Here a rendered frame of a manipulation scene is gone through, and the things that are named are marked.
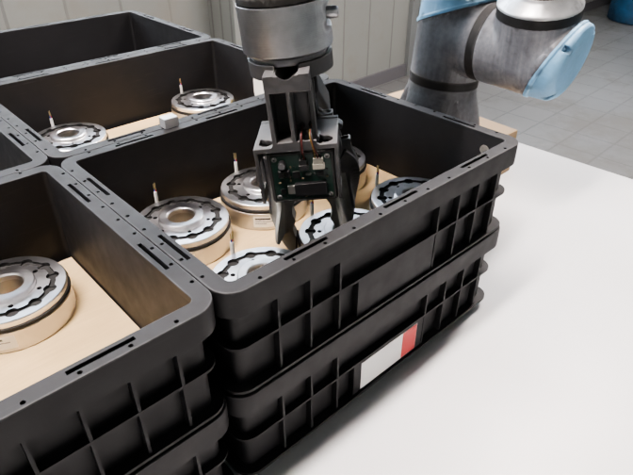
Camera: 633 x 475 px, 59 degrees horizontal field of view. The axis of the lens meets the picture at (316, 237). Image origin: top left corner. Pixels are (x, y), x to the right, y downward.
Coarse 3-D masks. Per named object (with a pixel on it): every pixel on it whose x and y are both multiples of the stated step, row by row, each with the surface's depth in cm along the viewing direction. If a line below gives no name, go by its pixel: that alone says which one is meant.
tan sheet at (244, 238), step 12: (372, 168) 78; (372, 180) 75; (384, 180) 75; (360, 192) 72; (324, 204) 70; (360, 204) 70; (240, 228) 65; (240, 240) 63; (252, 240) 63; (264, 240) 63; (228, 252) 61; (216, 264) 59
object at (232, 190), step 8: (248, 168) 71; (232, 176) 69; (240, 176) 70; (224, 184) 67; (232, 184) 68; (240, 184) 68; (224, 192) 66; (232, 192) 66; (240, 192) 66; (248, 192) 66; (232, 200) 64; (240, 200) 65; (248, 200) 65; (256, 200) 65; (248, 208) 64; (256, 208) 63; (264, 208) 63
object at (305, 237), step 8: (312, 216) 61; (320, 216) 61; (328, 216) 62; (304, 224) 60; (312, 224) 61; (320, 224) 60; (304, 232) 59; (312, 232) 59; (320, 232) 59; (304, 240) 57
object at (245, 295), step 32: (384, 96) 73; (192, 128) 65; (480, 128) 64; (64, 160) 57; (480, 160) 57; (512, 160) 61; (96, 192) 52; (416, 192) 52; (448, 192) 55; (352, 224) 47; (384, 224) 49; (192, 256) 43; (288, 256) 44; (320, 256) 45; (224, 288) 40; (256, 288) 41; (288, 288) 43
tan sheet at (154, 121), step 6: (162, 114) 95; (144, 120) 93; (150, 120) 93; (156, 120) 93; (120, 126) 90; (126, 126) 90; (132, 126) 90; (138, 126) 90; (144, 126) 90; (108, 132) 88; (114, 132) 88; (120, 132) 88; (126, 132) 88
